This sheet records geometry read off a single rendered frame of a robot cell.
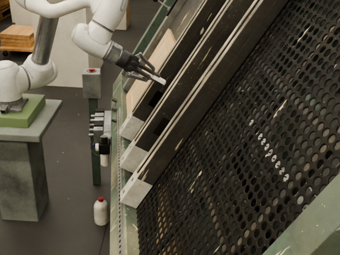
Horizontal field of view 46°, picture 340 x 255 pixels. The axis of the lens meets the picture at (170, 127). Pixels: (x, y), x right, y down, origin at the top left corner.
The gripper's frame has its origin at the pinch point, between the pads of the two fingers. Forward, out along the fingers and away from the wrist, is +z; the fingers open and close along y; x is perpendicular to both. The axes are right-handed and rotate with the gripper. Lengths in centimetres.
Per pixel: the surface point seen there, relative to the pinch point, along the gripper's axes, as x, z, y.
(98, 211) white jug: 44, 29, -113
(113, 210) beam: -39, 3, -46
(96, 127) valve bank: 43, -2, -57
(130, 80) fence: 69, 5, -30
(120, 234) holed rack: -59, 3, -39
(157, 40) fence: 69, 6, 0
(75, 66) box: 284, -8, -120
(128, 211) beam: -48, 5, -37
